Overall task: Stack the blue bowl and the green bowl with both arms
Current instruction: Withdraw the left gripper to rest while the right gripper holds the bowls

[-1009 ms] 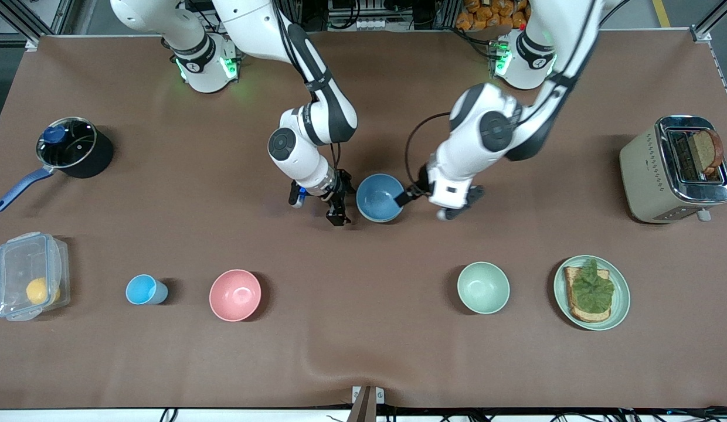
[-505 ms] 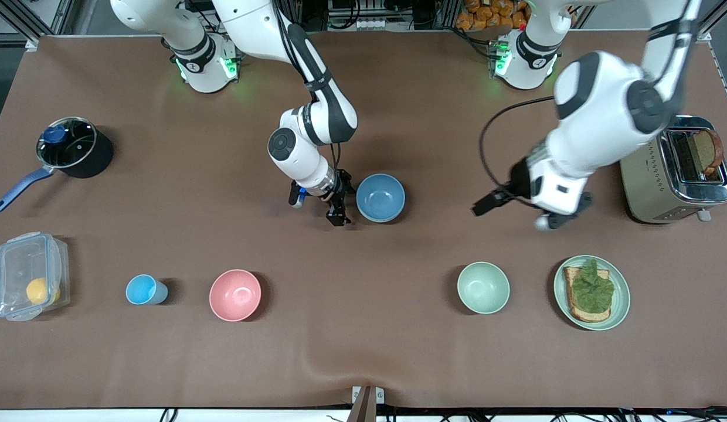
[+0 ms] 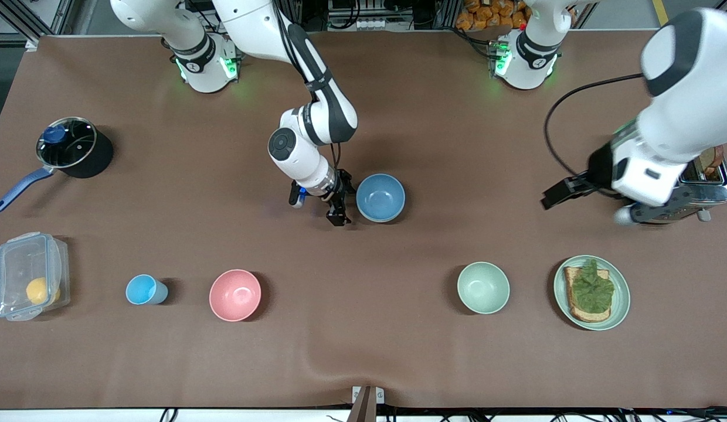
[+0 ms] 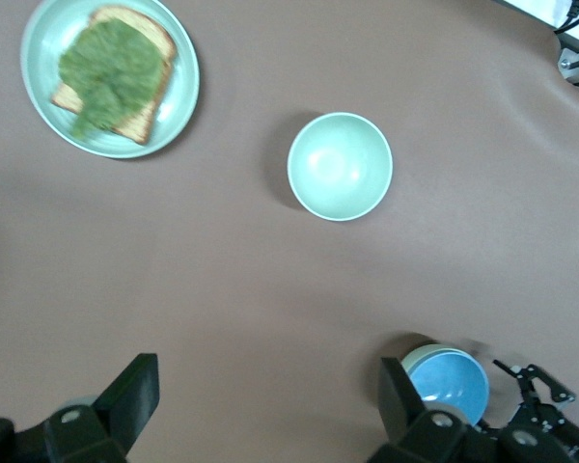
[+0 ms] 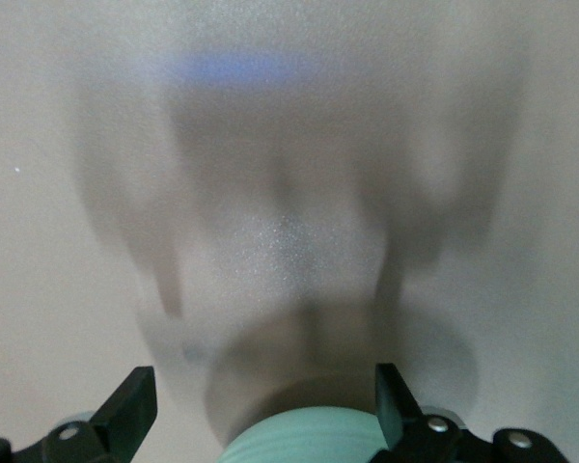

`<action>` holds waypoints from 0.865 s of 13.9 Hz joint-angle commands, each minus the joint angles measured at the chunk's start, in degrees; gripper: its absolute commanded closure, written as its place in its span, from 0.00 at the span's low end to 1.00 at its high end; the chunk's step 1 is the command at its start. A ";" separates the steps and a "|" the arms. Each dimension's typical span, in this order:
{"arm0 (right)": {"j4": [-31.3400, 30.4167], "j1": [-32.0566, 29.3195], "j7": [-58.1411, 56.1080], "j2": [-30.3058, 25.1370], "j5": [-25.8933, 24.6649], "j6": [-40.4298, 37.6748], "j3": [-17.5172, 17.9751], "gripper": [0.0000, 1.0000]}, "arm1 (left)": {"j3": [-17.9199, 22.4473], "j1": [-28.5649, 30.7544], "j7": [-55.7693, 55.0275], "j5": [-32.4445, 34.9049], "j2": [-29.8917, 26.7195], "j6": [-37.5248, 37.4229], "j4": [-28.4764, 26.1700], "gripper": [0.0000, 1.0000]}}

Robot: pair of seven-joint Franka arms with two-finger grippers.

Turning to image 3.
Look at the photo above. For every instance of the yellow lemon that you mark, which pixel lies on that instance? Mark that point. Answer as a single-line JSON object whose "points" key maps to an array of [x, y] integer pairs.
{"points": [[40, 291]]}

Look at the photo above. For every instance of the light green plate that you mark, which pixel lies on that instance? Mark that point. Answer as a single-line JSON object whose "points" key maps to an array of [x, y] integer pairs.
{"points": [[621, 299]]}

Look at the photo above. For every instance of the bread slice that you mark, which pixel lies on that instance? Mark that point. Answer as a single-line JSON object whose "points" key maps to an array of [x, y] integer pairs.
{"points": [[574, 310]]}

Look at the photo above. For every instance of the bag of orange fruits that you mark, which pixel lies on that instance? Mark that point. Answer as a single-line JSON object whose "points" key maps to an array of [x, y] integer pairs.
{"points": [[492, 14]]}

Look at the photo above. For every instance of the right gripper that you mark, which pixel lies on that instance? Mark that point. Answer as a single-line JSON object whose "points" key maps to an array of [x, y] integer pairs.
{"points": [[339, 190]]}

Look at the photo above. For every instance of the brown toast slice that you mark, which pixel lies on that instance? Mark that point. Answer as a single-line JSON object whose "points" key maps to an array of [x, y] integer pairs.
{"points": [[710, 161]]}

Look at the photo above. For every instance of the brown table cloth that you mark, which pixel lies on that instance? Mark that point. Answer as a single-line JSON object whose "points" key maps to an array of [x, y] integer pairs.
{"points": [[363, 293]]}

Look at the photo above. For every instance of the glass lid with blue knob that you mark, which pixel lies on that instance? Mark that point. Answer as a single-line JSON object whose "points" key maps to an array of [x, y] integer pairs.
{"points": [[70, 146]]}

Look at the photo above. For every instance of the blue plastic cup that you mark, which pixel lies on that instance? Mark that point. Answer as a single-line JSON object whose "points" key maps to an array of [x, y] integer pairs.
{"points": [[142, 289]]}

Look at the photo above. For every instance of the aluminium frame profile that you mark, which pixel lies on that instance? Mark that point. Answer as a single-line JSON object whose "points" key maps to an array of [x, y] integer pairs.
{"points": [[23, 17]]}

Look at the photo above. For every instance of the silver toaster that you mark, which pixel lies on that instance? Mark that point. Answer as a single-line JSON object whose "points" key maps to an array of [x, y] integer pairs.
{"points": [[706, 190]]}

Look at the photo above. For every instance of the pink bowl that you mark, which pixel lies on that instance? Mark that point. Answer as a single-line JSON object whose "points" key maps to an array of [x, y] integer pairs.
{"points": [[234, 295]]}

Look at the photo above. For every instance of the green lettuce leaf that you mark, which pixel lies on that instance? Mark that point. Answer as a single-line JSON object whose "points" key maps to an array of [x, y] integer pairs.
{"points": [[592, 290]]}

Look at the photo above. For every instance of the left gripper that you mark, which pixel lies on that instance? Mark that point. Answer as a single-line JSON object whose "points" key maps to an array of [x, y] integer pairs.
{"points": [[598, 165]]}

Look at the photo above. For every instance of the long white power strip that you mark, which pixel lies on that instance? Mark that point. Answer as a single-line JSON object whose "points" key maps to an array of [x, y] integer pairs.
{"points": [[357, 23]]}

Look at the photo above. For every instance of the camera stand bracket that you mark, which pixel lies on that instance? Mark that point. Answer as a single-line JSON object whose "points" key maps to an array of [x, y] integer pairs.
{"points": [[363, 404]]}

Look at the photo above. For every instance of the light green bowl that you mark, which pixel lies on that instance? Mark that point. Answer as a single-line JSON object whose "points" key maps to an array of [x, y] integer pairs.
{"points": [[483, 287], [380, 221]]}

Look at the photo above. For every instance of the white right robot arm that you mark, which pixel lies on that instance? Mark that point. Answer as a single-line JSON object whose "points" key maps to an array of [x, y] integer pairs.
{"points": [[299, 152]]}

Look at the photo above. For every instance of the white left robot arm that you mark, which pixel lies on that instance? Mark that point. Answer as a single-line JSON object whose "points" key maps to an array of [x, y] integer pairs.
{"points": [[686, 105]]}

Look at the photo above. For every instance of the clear plastic lidded container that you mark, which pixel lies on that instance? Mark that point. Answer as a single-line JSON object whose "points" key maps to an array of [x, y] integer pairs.
{"points": [[17, 264]]}

